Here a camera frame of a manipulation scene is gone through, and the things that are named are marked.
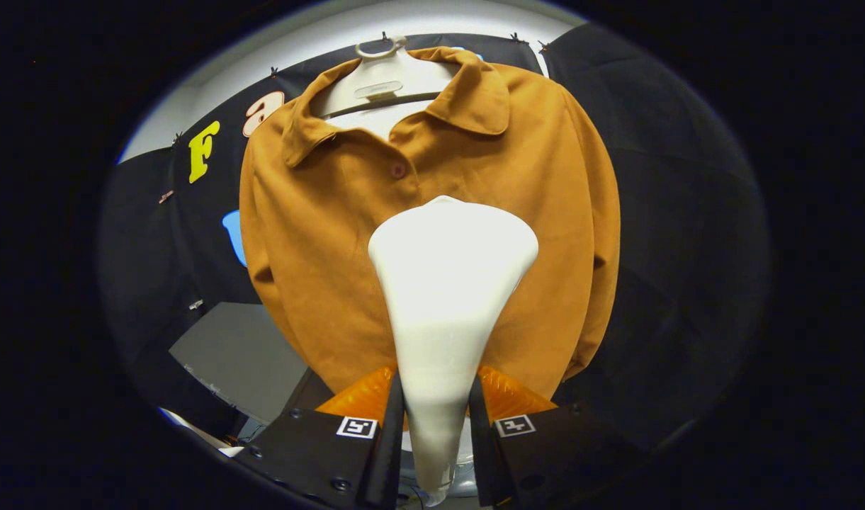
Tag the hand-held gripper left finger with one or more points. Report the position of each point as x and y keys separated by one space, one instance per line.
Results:
x=389 y=439

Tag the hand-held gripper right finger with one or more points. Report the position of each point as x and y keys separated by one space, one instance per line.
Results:
x=478 y=439

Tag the white garment steamer head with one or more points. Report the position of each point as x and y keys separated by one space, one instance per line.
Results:
x=446 y=283

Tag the orange button shirt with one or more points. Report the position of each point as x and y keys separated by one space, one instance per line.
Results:
x=319 y=234

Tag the white clothes hanger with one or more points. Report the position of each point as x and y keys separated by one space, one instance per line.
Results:
x=382 y=78

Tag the small silver clip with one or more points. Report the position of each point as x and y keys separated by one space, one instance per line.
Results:
x=195 y=304

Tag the black backdrop cloth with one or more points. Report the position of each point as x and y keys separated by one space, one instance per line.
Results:
x=687 y=212

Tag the small copper clip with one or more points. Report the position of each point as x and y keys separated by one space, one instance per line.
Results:
x=166 y=196

